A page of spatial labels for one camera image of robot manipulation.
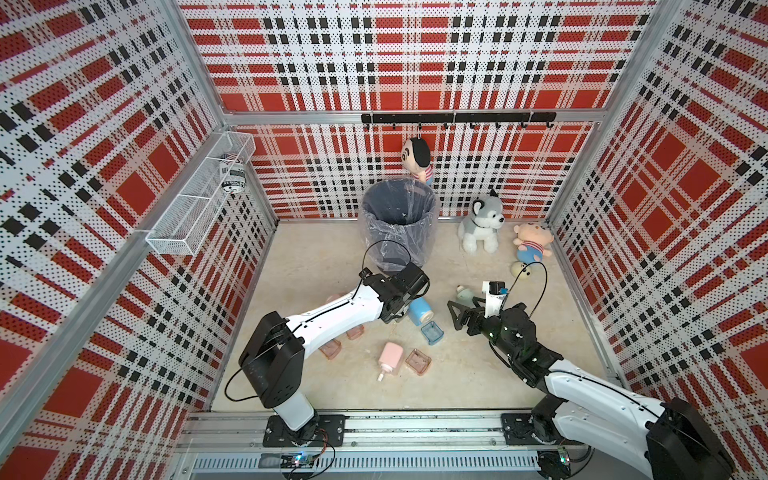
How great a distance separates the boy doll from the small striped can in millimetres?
480

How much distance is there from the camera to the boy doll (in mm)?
927

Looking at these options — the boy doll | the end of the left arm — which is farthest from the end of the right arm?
the boy doll

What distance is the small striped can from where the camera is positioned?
30.1 inches
